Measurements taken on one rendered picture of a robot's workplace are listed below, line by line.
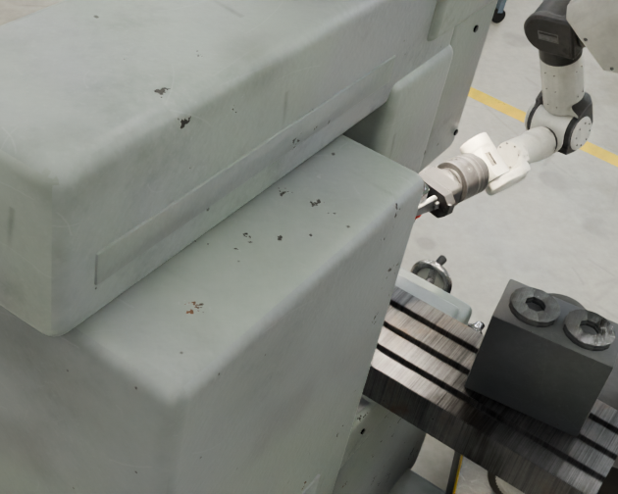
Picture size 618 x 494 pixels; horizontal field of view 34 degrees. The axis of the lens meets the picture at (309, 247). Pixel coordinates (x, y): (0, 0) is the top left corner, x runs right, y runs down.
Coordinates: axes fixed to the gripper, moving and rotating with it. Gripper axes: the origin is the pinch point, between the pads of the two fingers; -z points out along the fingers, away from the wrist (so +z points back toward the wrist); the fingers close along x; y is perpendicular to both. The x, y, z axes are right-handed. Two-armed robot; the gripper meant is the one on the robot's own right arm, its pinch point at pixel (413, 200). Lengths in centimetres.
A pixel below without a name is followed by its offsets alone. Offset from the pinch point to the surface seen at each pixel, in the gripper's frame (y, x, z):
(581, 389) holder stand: 8.4, 47.0, -3.6
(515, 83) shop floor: 115, -128, 247
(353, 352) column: -18, 34, -54
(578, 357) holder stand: 1.9, 44.4, -4.6
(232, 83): -62, 26, -75
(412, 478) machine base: 93, 10, 20
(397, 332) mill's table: 20.7, 12.0, -10.3
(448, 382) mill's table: 19.6, 27.2, -12.5
